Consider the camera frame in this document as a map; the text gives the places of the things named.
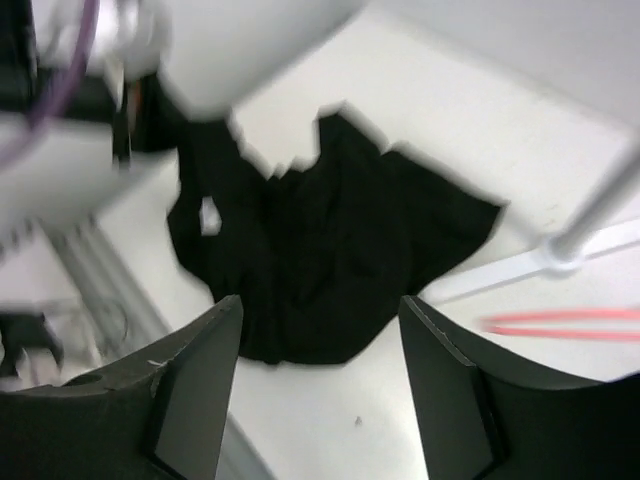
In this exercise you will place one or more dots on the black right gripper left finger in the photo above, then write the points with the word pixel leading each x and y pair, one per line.
pixel 158 413

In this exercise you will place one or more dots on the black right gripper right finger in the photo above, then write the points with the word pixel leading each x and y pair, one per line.
pixel 485 412

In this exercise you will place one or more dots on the pink wire hanger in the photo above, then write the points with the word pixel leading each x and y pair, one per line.
pixel 593 324

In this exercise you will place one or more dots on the black shirt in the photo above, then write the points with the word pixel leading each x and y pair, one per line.
pixel 320 258

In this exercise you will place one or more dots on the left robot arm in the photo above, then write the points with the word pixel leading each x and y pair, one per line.
pixel 219 52

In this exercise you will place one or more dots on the white clothes rack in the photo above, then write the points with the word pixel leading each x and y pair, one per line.
pixel 561 254

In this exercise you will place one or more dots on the aluminium rail frame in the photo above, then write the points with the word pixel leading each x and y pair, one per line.
pixel 79 284

